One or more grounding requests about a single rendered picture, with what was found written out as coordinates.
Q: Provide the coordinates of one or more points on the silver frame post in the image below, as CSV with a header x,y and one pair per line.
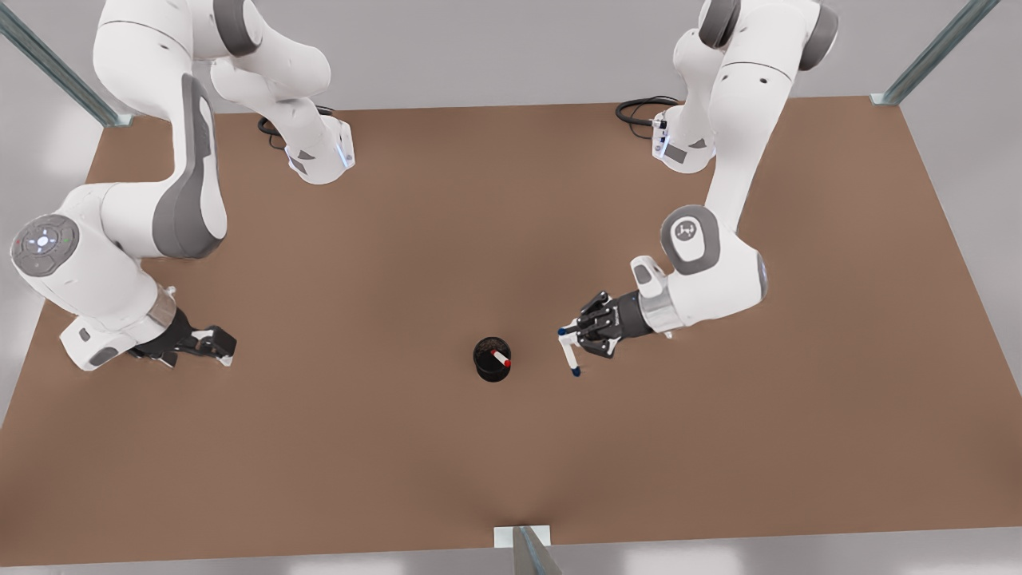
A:
x,y
934,52
527,551
56,68

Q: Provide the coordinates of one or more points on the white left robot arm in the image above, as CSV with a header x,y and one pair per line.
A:
x,y
734,160

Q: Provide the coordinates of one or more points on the white pen with red cap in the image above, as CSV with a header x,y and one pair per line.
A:
x,y
501,358

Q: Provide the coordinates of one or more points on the black pen holder cup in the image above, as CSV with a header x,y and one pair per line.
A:
x,y
489,369

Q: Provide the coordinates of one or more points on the white pen with blue ends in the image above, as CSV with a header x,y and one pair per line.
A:
x,y
568,351

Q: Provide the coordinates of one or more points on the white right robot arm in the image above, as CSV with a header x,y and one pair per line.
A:
x,y
120,224

